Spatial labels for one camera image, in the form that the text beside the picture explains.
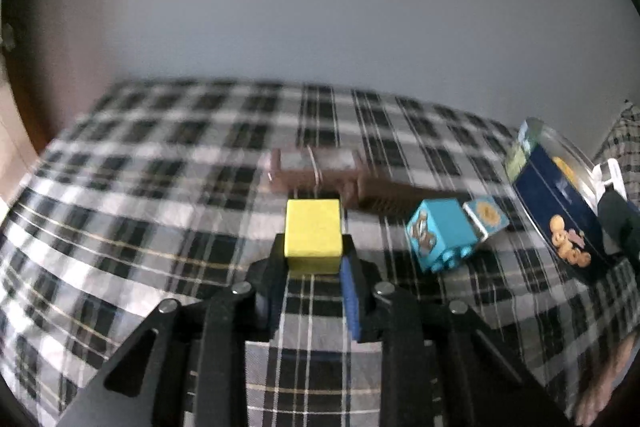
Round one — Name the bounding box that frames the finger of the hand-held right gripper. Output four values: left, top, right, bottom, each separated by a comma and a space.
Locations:
597, 189, 640, 258

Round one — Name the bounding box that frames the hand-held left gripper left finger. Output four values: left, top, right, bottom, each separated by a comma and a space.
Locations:
57, 234, 288, 427

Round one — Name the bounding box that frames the person's right forearm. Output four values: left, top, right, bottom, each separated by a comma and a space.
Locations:
570, 332, 640, 427

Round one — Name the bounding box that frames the round blue cookie tin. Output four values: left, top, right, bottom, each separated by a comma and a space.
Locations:
504, 118, 618, 285

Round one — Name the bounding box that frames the white picture toy block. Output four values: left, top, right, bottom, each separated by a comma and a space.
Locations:
462, 196, 511, 240

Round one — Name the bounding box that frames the brown wooden block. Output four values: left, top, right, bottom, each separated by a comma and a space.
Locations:
345, 179, 446, 219

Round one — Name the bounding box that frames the teal picture toy block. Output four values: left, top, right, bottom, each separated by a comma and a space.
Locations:
405, 199, 483, 275

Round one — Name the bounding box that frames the small yellow cube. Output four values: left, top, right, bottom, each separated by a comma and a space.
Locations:
284, 198, 344, 277

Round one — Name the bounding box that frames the plain white toy block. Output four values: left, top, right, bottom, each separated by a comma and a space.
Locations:
592, 158, 628, 200

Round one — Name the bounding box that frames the plaid draped cloth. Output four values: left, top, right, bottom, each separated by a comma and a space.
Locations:
595, 101, 640, 188

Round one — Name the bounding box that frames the plaid bed sheet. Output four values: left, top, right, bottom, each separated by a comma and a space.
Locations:
0, 79, 640, 427

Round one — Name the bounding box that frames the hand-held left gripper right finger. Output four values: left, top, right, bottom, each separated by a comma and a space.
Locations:
340, 234, 571, 427

